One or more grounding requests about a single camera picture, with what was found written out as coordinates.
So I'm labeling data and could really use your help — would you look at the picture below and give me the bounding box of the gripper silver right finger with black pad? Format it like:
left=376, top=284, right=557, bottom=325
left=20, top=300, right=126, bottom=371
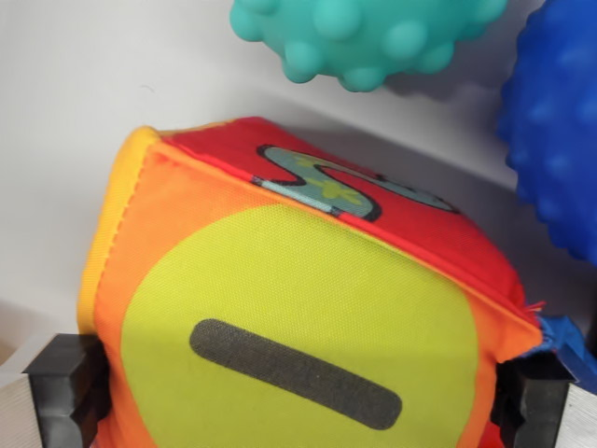
left=489, top=347, right=597, bottom=448

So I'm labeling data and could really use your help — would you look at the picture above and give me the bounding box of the blue bumpy rubber ball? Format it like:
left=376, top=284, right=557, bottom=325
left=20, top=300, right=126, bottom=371
left=495, top=0, right=597, bottom=276

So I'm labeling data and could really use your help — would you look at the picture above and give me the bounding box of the teal bumpy rubber ball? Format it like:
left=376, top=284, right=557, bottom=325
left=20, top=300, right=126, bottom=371
left=229, top=0, right=508, bottom=93

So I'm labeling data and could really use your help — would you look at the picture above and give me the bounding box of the orange fabric cube green circle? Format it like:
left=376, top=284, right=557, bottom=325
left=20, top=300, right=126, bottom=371
left=76, top=116, right=589, bottom=448

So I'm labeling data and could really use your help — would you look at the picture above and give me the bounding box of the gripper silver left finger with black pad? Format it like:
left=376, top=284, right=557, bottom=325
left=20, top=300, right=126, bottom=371
left=0, top=333, right=111, bottom=448

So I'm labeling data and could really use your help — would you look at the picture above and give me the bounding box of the gray plastic bin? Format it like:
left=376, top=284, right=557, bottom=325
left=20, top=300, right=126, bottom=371
left=0, top=0, right=597, bottom=448

